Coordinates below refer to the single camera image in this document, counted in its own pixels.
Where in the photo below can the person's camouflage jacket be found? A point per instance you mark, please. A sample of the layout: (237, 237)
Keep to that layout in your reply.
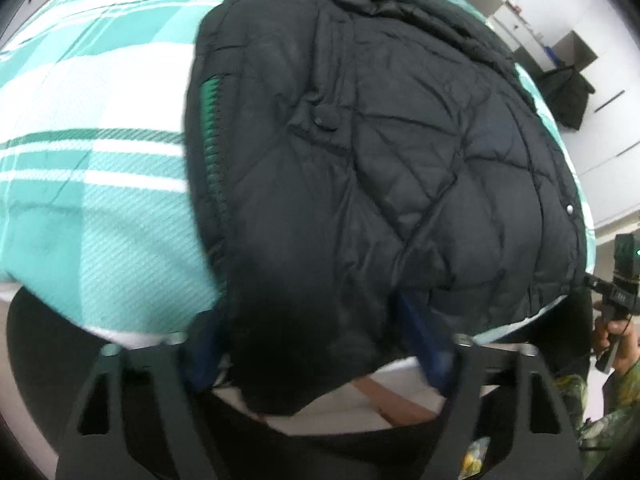
(570, 400)

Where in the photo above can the person's black pants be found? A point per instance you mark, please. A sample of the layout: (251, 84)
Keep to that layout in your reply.
(45, 350)

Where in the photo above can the dark red desk clutter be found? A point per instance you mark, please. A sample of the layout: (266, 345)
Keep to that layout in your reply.
(520, 12)

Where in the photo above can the black quilted jacket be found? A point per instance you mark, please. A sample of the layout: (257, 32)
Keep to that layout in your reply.
(350, 160)

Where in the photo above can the white wardrobe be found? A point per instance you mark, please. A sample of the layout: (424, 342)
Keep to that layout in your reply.
(605, 85)

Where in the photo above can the bed with green plaid sheet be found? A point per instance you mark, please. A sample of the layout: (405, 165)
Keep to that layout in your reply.
(100, 200)

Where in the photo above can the yellow patterned object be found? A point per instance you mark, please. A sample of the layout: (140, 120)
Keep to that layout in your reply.
(475, 455)

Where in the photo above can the white desk with drawer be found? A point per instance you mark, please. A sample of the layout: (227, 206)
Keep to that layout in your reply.
(500, 15)

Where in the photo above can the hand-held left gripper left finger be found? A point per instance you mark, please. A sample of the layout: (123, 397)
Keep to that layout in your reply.
(202, 347)

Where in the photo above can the black coat on chair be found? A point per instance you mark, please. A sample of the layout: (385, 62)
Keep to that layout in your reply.
(567, 92)

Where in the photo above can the person's right forearm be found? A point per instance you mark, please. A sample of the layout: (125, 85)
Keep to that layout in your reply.
(620, 410)

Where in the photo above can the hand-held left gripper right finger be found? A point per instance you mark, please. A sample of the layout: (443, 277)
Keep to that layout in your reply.
(425, 340)

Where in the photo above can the blue cloth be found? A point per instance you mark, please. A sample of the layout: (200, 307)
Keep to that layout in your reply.
(550, 55)

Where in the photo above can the person's right hand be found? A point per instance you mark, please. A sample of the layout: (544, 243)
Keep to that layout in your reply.
(631, 347)

